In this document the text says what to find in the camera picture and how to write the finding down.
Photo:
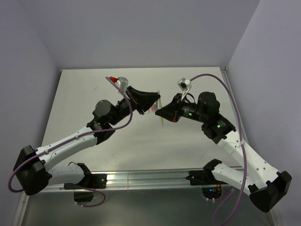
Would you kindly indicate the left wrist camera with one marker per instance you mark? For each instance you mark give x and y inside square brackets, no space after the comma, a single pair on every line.
[121,82]

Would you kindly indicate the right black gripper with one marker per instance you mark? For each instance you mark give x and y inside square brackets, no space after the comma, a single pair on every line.
[172,110]

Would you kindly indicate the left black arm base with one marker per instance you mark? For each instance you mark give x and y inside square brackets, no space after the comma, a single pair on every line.
[88,189]

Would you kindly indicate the aluminium mounting rail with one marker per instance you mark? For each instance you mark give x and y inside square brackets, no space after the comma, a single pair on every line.
[145,177]

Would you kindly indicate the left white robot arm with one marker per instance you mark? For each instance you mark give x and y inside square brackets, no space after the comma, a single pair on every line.
[100,129]

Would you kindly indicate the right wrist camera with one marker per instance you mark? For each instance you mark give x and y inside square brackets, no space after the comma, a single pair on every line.
[185,85]

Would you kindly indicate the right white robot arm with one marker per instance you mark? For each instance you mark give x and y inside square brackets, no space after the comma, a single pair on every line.
[264,184]

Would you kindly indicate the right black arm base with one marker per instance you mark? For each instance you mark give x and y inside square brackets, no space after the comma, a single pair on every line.
[210,187]

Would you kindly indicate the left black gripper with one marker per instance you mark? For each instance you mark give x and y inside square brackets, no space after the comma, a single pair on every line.
[145,100]

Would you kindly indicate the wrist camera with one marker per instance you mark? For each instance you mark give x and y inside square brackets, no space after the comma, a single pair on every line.
[185,85]
[121,82]

